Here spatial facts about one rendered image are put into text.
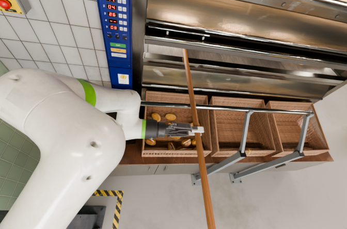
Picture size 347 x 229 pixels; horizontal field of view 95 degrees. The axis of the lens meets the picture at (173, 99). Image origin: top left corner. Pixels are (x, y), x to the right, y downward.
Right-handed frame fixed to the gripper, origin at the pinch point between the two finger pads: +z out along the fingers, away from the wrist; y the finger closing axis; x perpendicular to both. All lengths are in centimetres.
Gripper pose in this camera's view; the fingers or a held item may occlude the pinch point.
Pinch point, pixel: (196, 130)
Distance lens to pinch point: 84.6
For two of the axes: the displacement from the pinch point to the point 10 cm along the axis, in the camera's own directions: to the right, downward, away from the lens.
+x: 0.5, 8.1, -5.8
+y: -2.1, 5.8, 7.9
